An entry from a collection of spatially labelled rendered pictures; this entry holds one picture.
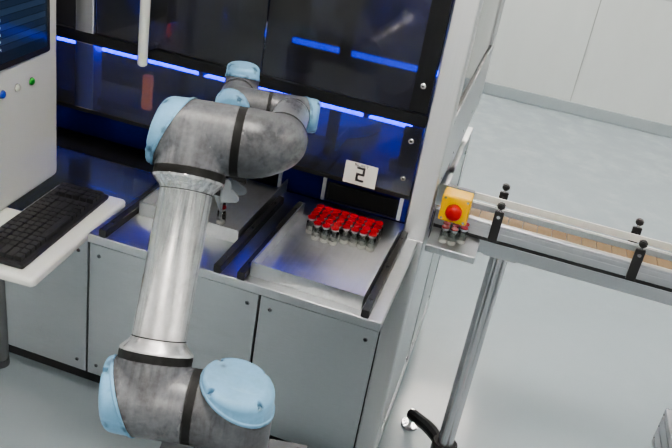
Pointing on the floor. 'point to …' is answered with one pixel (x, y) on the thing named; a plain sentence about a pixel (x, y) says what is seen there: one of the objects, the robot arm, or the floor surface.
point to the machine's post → (428, 176)
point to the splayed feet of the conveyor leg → (421, 426)
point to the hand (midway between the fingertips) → (220, 202)
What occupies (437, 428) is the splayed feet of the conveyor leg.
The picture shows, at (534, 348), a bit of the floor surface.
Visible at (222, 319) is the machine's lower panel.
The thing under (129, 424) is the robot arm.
